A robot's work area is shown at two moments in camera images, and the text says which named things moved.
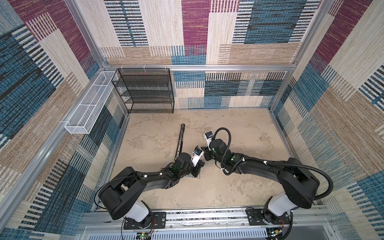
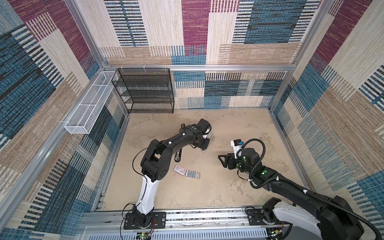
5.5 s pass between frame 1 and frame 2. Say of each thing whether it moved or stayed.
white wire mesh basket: stayed
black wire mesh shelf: stayed
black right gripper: moved
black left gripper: moved
